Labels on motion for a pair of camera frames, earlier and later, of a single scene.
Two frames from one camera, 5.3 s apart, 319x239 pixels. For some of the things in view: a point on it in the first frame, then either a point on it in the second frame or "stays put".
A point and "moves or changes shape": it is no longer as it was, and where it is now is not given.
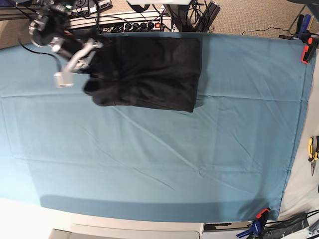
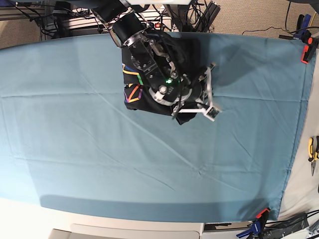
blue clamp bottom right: [258, 225] stays put
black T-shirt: [163, 72] moves or changes shape
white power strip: [147, 22] stays put
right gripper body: [83, 51] → [198, 98]
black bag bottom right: [278, 229] stays put
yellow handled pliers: [313, 158] stays put
